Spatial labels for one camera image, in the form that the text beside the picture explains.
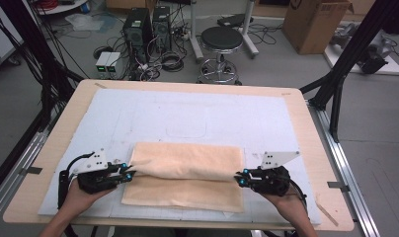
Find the white stand leg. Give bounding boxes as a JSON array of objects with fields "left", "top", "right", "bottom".
[
  {"left": 189, "top": 0, "right": 205, "bottom": 63},
  {"left": 240, "top": 0, "right": 260, "bottom": 59}
]

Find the thin wooden stick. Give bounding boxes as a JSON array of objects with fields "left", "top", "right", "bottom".
[{"left": 315, "top": 197, "right": 340, "bottom": 227}]

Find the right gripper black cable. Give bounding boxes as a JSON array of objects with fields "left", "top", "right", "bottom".
[{"left": 287, "top": 179, "right": 309, "bottom": 211}]

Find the person's right hand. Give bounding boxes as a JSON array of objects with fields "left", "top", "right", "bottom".
[{"left": 260, "top": 189, "right": 307, "bottom": 220}]

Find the dark grey machine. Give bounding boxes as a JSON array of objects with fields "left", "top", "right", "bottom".
[{"left": 330, "top": 23, "right": 398, "bottom": 75}]

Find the cardboard box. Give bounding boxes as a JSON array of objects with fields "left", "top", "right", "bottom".
[{"left": 281, "top": 0, "right": 352, "bottom": 55}]

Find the black frame strut with cables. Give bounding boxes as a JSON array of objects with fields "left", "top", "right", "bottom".
[{"left": 0, "top": 0, "right": 87, "bottom": 132}]

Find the white board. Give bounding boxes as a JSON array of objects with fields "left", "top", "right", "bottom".
[{"left": 324, "top": 43, "right": 399, "bottom": 76}]

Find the white round table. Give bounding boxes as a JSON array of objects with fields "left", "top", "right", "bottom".
[{"left": 36, "top": 0, "right": 90, "bottom": 16}]

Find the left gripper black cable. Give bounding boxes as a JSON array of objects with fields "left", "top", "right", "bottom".
[{"left": 57, "top": 151, "right": 96, "bottom": 210}]

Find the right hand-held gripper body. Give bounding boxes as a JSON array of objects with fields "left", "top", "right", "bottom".
[{"left": 250, "top": 150, "right": 300, "bottom": 198}]

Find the peach towel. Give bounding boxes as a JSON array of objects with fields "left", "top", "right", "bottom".
[{"left": 121, "top": 141, "right": 245, "bottom": 214}]

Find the black tape strip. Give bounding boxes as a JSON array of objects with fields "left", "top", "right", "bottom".
[
  {"left": 19, "top": 166, "right": 43, "bottom": 176},
  {"left": 327, "top": 181, "right": 351, "bottom": 193}
]

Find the aluminium rail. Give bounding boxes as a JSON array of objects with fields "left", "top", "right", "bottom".
[
  {"left": 0, "top": 131, "right": 49, "bottom": 225},
  {"left": 307, "top": 100, "right": 381, "bottom": 237}
]

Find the person's left hand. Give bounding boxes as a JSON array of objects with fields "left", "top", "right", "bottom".
[{"left": 63, "top": 179, "right": 118, "bottom": 220}]

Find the white foam mat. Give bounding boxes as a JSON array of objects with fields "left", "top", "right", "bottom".
[{"left": 38, "top": 88, "right": 322, "bottom": 226}]

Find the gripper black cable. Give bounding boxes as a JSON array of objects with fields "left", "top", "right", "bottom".
[
  {"left": 57, "top": 151, "right": 96, "bottom": 210},
  {"left": 287, "top": 179, "right": 309, "bottom": 211}
]

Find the wide black computer tower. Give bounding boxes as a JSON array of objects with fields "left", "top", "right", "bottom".
[{"left": 122, "top": 7, "right": 153, "bottom": 65}]

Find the white power supply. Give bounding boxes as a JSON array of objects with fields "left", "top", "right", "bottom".
[
  {"left": 95, "top": 51, "right": 113, "bottom": 75},
  {"left": 105, "top": 51, "right": 122, "bottom": 79}
]

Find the coiled black cable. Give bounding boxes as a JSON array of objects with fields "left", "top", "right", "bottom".
[{"left": 160, "top": 50, "right": 186, "bottom": 73}]

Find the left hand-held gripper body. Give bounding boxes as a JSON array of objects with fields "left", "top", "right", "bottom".
[{"left": 76, "top": 147, "right": 121, "bottom": 195}]

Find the clear plastic bag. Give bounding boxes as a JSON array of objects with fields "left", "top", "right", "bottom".
[{"left": 64, "top": 13, "right": 105, "bottom": 33}]

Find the white panel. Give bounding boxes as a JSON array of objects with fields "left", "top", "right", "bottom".
[{"left": 0, "top": 0, "right": 24, "bottom": 65}]

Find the black flat device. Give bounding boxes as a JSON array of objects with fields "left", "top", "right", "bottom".
[{"left": 216, "top": 13, "right": 255, "bottom": 28}]

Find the black round stool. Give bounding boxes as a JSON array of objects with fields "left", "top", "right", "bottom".
[{"left": 197, "top": 26, "right": 244, "bottom": 86}]

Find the narrow black computer tower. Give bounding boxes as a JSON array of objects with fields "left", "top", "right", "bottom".
[{"left": 151, "top": 5, "right": 173, "bottom": 53}]

